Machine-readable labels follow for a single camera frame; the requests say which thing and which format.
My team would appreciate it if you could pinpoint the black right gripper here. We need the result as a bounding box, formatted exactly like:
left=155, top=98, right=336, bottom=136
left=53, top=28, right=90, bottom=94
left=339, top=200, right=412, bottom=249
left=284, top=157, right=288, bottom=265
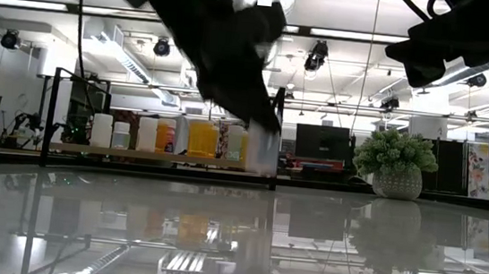
left=382, top=0, right=489, bottom=96

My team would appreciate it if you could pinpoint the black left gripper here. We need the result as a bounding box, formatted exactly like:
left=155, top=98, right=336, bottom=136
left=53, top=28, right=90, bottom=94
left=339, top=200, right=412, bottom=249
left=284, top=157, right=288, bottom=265
left=109, top=0, right=295, bottom=134

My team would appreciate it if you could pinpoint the pink bottle white cap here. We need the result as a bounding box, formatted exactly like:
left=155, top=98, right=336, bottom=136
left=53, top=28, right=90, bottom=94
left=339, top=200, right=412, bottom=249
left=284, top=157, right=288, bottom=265
left=164, top=119, right=178, bottom=155

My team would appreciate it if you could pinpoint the tall white bottle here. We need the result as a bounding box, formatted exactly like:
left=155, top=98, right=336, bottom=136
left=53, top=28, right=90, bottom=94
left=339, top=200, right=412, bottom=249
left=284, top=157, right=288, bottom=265
left=135, top=116, right=160, bottom=154
left=90, top=112, right=116, bottom=150

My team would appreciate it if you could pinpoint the small translucent bottle white cap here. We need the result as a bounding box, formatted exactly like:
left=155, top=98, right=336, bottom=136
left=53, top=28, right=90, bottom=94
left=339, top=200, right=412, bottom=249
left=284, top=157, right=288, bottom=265
left=110, top=120, right=133, bottom=151

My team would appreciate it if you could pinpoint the green potted plant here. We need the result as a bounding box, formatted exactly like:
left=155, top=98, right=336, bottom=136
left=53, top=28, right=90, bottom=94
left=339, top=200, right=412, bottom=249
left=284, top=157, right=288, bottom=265
left=348, top=124, right=442, bottom=204

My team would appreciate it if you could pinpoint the black cabinet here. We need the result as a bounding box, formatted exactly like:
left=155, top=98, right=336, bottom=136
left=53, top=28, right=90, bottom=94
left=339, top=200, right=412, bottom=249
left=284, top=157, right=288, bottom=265
left=418, top=136, right=470, bottom=195

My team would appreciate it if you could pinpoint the dark equipment rack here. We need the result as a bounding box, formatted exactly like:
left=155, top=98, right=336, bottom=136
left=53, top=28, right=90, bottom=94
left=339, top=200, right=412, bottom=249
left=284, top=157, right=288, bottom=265
left=65, top=75, right=114, bottom=147

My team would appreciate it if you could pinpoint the black ceiling camera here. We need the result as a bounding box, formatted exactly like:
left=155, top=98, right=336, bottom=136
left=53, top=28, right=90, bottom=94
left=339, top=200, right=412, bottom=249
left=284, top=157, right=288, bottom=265
left=380, top=94, right=401, bottom=111
left=302, top=38, right=330, bottom=73
left=464, top=70, right=489, bottom=90
left=0, top=28, right=23, bottom=53
left=151, top=36, right=173, bottom=59

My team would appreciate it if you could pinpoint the black looped cable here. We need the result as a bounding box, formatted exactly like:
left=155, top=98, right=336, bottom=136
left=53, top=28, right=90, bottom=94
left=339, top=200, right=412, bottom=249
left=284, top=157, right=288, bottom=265
left=391, top=0, right=455, bottom=26

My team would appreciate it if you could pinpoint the thin black cable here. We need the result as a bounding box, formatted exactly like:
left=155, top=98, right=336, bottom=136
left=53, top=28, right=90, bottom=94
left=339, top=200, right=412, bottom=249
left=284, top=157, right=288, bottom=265
left=66, top=0, right=107, bottom=116

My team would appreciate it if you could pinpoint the black shelf frame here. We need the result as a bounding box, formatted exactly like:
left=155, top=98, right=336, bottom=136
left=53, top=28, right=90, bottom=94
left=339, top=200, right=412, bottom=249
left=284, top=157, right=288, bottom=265
left=38, top=64, right=287, bottom=192

